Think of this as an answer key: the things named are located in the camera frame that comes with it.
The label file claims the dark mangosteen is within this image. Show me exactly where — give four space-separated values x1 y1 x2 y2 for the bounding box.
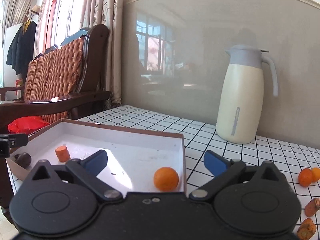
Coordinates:
14 152 32 168

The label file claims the cream thermos jug grey lid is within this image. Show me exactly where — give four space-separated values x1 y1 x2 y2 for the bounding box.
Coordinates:
216 44 278 144

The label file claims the orange tangerine far right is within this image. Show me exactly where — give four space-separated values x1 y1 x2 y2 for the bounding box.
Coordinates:
298 168 313 187

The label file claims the beige floral curtain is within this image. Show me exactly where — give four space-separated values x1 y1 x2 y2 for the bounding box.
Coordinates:
80 0 124 109

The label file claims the dark jacket on rack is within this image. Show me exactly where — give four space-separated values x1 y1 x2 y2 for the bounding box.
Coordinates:
6 21 37 83

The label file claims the straw hat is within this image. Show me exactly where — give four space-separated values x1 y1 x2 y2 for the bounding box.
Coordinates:
29 5 41 15

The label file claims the brownish carrot top piece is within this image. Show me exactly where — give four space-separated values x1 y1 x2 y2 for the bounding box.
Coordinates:
304 198 320 217

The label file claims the cut carrot end piece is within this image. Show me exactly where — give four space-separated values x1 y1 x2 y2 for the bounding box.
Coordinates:
297 218 316 240

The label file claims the red plastic bag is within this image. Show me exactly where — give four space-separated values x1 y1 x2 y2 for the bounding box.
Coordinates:
8 116 50 134

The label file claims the large orange tangerine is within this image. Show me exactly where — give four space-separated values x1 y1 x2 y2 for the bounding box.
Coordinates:
153 167 180 192

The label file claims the small orange far right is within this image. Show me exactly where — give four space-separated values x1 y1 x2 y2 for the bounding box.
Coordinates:
311 167 320 183

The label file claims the brown cardboard box white inside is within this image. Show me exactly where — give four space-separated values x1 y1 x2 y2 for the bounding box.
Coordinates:
7 119 187 194

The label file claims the bright orange carrot chunk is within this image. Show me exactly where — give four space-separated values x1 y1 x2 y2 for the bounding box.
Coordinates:
55 145 71 163

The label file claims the black white grid tablecloth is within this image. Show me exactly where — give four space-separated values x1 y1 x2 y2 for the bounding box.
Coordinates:
77 104 320 240

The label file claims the wooden sofa with orange cushion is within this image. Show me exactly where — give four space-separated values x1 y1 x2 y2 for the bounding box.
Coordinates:
1 24 111 132

